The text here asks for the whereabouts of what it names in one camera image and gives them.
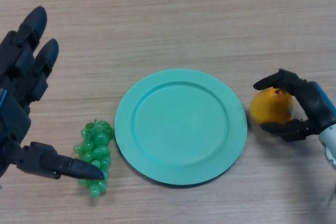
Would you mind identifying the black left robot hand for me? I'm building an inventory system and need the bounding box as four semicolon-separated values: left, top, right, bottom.
0;5;105;182

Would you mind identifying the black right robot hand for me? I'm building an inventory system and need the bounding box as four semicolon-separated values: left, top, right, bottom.
253;68;336;142

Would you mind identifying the green round plate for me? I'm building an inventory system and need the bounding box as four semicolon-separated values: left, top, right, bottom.
114;68;248;186

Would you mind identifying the yellow pear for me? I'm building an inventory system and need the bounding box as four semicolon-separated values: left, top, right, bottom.
249;88;296;127

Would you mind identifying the green grape bunch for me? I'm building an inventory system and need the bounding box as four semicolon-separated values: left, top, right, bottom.
72;119;114;200

